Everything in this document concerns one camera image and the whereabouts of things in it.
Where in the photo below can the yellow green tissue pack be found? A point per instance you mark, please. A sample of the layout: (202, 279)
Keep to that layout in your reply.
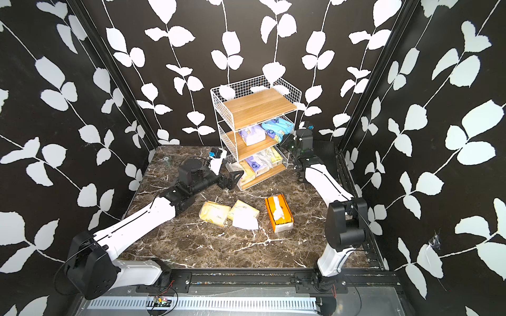
(271, 157)
(244, 216)

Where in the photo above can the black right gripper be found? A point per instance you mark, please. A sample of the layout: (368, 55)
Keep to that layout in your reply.
(286, 142)

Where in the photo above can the pale yellow tissue pack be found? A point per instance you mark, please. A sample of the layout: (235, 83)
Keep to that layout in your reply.
(214, 213)

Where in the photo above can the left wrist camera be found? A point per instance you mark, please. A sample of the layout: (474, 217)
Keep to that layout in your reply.
(216, 155)

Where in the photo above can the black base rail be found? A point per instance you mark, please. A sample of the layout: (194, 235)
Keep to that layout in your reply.
(303, 280)

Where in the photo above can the small circuit board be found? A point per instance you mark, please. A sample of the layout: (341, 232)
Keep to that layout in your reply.
(163, 303)

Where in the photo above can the beige tissue pack bottom shelf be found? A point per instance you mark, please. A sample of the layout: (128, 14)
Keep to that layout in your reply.
(248, 175)

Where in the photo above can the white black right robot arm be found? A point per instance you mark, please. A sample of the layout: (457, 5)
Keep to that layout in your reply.
(346, 229)

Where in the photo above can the purple cartoon tissue pack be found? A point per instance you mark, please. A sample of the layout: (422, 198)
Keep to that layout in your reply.
(253, 135)

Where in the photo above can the purple white tissue pack bottom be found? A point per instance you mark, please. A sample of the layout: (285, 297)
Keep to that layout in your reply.
(258, 165)

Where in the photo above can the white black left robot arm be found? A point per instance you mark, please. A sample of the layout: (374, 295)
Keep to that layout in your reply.
(93, 265)

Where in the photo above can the orange tissue pack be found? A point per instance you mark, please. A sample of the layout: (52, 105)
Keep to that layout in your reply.
(280, 215)

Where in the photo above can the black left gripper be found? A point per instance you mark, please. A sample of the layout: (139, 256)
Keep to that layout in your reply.
(230, 184)

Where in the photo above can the white wire wooden shelf rack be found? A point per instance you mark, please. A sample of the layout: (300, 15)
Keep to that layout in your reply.
(252, 117)

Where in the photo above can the blue cartoon tissue pack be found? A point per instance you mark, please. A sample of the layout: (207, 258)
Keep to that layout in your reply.
(276, 128)

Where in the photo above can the yellow green tissue pack bottom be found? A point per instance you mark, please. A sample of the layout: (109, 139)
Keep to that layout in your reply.
(271, 157)

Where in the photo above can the white slotted cable duct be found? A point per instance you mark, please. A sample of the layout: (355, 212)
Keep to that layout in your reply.
(225, 304)

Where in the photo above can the black hard case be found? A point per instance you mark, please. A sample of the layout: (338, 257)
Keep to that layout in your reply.
(325, 151)

